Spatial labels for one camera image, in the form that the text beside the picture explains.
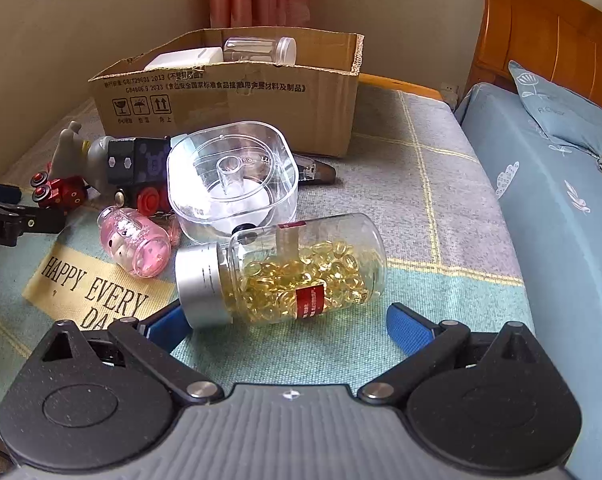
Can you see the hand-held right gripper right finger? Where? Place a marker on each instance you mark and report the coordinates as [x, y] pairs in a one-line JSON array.
[[406, 327]]

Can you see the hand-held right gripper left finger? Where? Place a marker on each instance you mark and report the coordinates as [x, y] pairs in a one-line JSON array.
[[168, 327]]

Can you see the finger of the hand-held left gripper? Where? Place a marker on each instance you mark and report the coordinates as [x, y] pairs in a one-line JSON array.
[[1, 192], [36, 220]]

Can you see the small red toy car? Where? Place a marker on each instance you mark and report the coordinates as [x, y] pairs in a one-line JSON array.
[[68, 192]]

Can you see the pink toy bottle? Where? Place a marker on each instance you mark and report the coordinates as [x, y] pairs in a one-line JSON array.
[[141, 250]]

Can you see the grey toy figurine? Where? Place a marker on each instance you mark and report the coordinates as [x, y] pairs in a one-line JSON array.
[[93, 160]]

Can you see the capsule bottle with silver lid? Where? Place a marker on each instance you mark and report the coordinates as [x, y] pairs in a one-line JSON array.
[[331, 260]]

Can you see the dark block toy with red wheels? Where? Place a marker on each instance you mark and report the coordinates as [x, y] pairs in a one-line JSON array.
[[136, 160]]

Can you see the clear square plastic container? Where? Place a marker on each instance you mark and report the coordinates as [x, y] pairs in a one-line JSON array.
[[261, 145]]

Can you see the brown cardboard box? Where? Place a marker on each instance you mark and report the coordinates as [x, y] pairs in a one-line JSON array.
[[206, 105]]

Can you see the bed with blue sheet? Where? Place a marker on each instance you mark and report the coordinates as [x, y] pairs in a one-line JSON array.
[[546, 240]]

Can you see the clear correction tape dispenser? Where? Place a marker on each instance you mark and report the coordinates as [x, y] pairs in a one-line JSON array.
[[321, 172]]

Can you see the white plastic container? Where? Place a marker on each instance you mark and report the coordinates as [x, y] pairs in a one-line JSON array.
[[181, 59]]

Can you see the blue printed pillow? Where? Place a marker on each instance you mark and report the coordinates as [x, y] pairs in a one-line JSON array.
[[566, 110]]

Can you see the clear jar with white lid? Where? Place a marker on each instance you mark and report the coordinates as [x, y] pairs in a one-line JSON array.
[[251, 50]]

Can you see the wooden headboard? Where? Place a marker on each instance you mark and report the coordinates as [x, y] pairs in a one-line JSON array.
[[541, 25]]

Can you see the white wall outlet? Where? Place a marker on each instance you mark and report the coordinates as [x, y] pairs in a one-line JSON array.
[[450, 91]]

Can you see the wooden bench frame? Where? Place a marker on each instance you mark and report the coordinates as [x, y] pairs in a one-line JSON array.
[[401, 85]]

